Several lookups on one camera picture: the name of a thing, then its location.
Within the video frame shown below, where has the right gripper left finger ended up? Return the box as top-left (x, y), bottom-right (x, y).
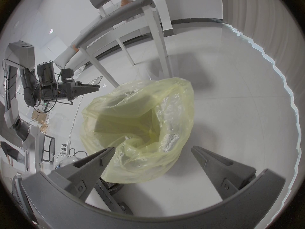
top-left (49, 147), bottom-right (116, 201)

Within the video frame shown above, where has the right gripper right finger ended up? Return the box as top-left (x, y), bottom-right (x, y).
top-left (191, 146), bottom-right (257, 201)

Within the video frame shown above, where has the yellow plastic bag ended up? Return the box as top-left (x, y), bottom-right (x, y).
top-left (81, 76), bottom-right (195, 183)

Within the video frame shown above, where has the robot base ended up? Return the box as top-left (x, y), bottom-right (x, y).
top-left (0, 118), bottom-right (134, 226)

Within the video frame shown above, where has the brown cardboard piece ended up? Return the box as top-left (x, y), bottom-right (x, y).
top-left (31, 110), bottom-right (48, 121)

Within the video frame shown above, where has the white curtain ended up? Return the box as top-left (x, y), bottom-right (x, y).
top-left (220, 0), bottom-right (302, 157)

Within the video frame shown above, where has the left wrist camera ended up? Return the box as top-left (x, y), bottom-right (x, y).
top-left (61, 68), bottom-right (74, 82)

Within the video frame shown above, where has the black frame small table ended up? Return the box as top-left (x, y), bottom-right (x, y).
top-left (42, 135), bottom-right (56, 164)

